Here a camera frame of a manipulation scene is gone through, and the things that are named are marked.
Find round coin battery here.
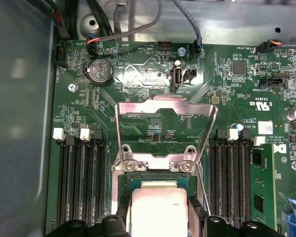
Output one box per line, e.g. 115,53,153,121
85,58,114,87

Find green RAM stick in slot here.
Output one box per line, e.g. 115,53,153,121
249,143,279,232

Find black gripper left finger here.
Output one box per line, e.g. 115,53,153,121
45,196,131,237

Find green motherboard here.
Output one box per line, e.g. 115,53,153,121
45,38,296,237

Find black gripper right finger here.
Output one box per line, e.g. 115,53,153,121
187,196,278,237

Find black PC case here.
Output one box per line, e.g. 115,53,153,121
0,0,296,237

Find silver square CPU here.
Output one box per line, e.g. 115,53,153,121
129,179,189,237

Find black round cable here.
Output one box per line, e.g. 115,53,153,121
85,0,114,38

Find black wire bundle red strands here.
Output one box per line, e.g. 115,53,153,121
27,0,72,40

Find blue expansion slot latch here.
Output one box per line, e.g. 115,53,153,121
277,176,296,237

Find fan wire black connector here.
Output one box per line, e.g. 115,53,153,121
256,39,296,54

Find internal USB port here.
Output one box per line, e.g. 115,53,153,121
171,66,185,91

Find thin wire locking lever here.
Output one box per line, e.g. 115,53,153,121
196,161,212,216

